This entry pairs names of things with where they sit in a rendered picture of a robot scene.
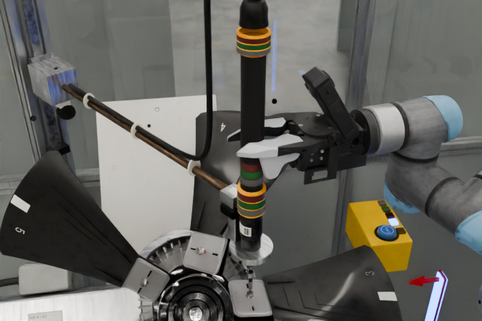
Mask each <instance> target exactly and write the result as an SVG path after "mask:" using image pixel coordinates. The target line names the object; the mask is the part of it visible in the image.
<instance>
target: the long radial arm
mask: <svg viewBox="0 0 482 321"><path fill-rule="evenodd" d="M140 298H141V296H140V295H138V294H136V293H135V292H132V291H131V290H129V289H128V288H126V287H125V286H124V285H123V286H122V287H117V286H115V285H113V284H105V285H98V286H91V287H81V288H79V289H76V290H73V291H70V292H66V291H63V292H51V293H44V294H32V295H25V296H24V295H21V294H15V295H8V296H1V297H0V321H143V320H144V318H143V316H141V317H139V315H140V314H141V313H142V309H138V307H139V306H141V301H138V299H140Z"/></svg>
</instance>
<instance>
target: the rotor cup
mask: <svg viewBox="0 0 482 321"><path fill-rule="evenodd" d="M169 273H171V274H172V276H171V278H170V280H169V281H168V283H167V284H166V286H165V287H164V289H163V291H164V290H165V291H164V294H163V296H162V293H163V291H162V292H161V294H160V295H159V297H158V298H157V300H156V301H155V302H152V313H153V318H154V321H193V320H191V319H190V317H189V312H190V310H191V309H192V308H195V307H198V308H199V309H201V311H202V318H201V320H199V321H233V318H234V309H233V304H232V300H231V297H230V295H229V291H228V287H227V285H228V284H229V282H228V281H227V279H226V278H225V277H224V275H222V277H219V276H217V275H212V274H207V273H205V272H201V271H198V270H195V269H190V268H188V267H185V266H184V265H183V264H181V265H179V266H177V267H174V268H173V269H172V270H170V271H169ZM202 274H206V276H204V275H202Z"/></svg>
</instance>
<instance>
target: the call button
mask: <svg viewBox="0 0 482 321"><path fill-rule="evenodd" d="M378 235H380V236H381V237H382V238H385V239H393V238H395V236H396V230H395V229H394V228H393V227H392V226H391V225H382V226H379V228H378Z"/></svg>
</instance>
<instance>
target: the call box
mask: <svg viewBox="0 0 482 321"><path fill-rule="evenodd" d="M378 201H381V200H378ZM378 201H363V202H356V203H349V207H348V213H347V219H346V233H347V235H348V237H349V239H350V241H351V243H352V245H353V247H354V248H357V247H359V246H362V245H366V246H369V247H371V248H372V249H373V250H374V252H375V253H376V255H377V256H378V257H379V259H380V261H381V263H382V264H383V266H384V268H385V269H386V271H387V272H395V271H401V270H406V269H407V265H408V262H409V258H410V252H411V248H412V240H411V238H410V236H409V234H408V233H407V232H406V234H398V233H397V230H396V228H400V227H403V228H404V226H403V225H402V224H401V222H400V220H399V219H398V218H397V216H396V214H395V212H394V211H393V210H392V207H391V206H390V205H389V204H388V203H387V202H386V201H385V202H386V203H387V205H386V206H388V207H389V208H390V210H391V211H390V212H392V213H393V214H394V219H396V220H397V221H398V223H399V224H398V225H391V224H390V222H389V219H388V218H387V217H386V216H385V213H388V212H385V213H384V212H383V210H382V209H381V206H379V204H378V203H377V202H378ZM382 225H391V226H392V227H393V228H394V229H395V230H396V236H395V238H393V239H385V238H382V237H381V236H380V235H378V228H379V226H382ZM405 231H406V230H405Z"/></svg>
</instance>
